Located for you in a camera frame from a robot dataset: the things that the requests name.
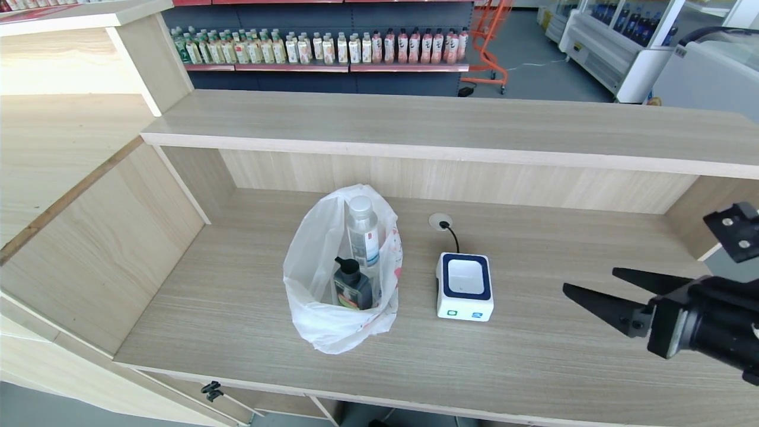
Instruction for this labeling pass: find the white floor cable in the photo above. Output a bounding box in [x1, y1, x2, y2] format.
[506, 58, 571, 73]

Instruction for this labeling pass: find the orange metal rack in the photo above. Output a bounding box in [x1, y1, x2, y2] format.
[461, 0, 514, 95]

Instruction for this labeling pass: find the wooden drawer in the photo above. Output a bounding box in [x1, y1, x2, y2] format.
[138, 369, 328, 425]

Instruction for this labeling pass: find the black pump bottle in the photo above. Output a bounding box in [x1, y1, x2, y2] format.
[333, 256, 374, 311]

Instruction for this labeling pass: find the white barcode scanner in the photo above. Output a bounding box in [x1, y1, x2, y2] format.
[436, 252, 495, 323]

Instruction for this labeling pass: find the dark shop shelf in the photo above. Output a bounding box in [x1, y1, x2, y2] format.
[169, 0, 476, 97]

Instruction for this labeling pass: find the wooden counter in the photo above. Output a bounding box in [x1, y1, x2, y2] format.
[0, 0, 759, 427]

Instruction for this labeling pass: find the white display freezer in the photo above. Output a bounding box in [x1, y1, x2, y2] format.
[556, 0, 691, 105]

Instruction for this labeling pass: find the white plastic shopping bag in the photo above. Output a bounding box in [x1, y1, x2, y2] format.
[283, 184, 404, 355]

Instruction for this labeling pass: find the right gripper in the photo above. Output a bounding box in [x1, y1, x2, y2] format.
[562, 267, 759, 386]

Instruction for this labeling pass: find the black cable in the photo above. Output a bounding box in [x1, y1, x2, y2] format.
[439, 221, 461, 254]

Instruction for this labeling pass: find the row of dark bottles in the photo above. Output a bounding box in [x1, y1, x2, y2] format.
[592, 2, 680, 47]

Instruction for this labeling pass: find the clear plastic bottle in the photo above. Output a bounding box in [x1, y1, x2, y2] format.
[346, 195, 381, 269]

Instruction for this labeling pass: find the white chest freezer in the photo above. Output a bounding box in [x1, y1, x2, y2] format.
[651, 26, 759, 124]

